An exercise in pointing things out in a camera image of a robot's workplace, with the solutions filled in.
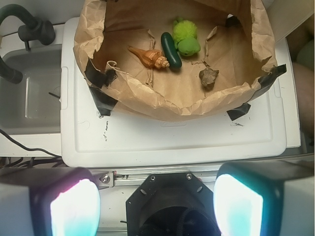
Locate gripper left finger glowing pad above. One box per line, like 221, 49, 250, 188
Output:
30, 168, 100, 236

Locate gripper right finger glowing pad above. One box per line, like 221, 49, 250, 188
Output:
213, 162, 283, 236

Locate grey-brown rock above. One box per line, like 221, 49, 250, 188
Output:
199, 67, 219, 90

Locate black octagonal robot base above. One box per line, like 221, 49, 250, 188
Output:
126, 180, 221, 236

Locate white plastic bin lid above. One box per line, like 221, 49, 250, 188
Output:
61, 18, 287, 168

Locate grey sink basin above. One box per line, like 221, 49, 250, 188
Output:
0, 44, 62, 135

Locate brown paper bag tray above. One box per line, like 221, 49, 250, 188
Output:
73, 0, 286, 121

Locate dark green toy cucumber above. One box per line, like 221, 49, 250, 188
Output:
161, 32, 182, 70

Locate orange spiral seashell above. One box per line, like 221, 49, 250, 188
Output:
127, 46, 170, 69

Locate black faucet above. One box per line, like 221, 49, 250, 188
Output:
0, 4, 56, 84

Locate green plush turtle toy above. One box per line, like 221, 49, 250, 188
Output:
172, 17, 201, 57

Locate aluminium frame rail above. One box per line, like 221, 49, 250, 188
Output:
91, 166, 219, 189

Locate black cable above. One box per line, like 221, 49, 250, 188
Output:
0, 128, 62, 168

